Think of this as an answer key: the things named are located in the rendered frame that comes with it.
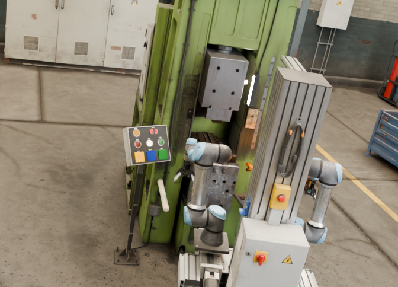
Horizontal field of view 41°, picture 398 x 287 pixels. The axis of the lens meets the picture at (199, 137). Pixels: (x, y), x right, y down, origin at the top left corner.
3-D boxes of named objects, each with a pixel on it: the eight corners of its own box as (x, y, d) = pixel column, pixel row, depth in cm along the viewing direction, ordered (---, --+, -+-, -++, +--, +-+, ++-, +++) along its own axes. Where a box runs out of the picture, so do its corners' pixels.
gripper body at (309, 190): (304, 195, 377) (308, 181, 373) (301, 190, 385) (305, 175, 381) (314, 197, 378) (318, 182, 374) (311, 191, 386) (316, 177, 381)
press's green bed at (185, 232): (218, 260, 463) (228, 214, 445) (176, 258, 454) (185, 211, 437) (206, 225, 512) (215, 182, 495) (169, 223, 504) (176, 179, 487)
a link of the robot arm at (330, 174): (298, 235, 345) (318, 156, 330) (321, 240, 344) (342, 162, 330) (299, 243, 333) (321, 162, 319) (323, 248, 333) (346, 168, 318)
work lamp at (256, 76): (256, 107, 428) (282, -6, 394) (247, 106, 426) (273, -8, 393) (254, 105, 431) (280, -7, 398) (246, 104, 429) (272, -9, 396)
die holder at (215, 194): (229, 214, 445) (240, 166, 428) (185, 211, 437) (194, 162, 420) (216, 182, 495) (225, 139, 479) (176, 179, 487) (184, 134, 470)
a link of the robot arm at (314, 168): (299, 174, 320) (288, 175, 369) (318, 178, 320) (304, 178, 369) (304, 155, 321) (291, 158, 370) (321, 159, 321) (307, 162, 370)
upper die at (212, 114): (230, 121, 417) (232, 110, 414) (205, 118, 413) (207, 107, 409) (219, 103, 455) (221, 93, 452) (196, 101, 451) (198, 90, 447)
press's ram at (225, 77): (248, 112, 417) (259, 63, 402) (201, 107, 408) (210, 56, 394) (236, 95, 455) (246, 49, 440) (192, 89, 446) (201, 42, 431)
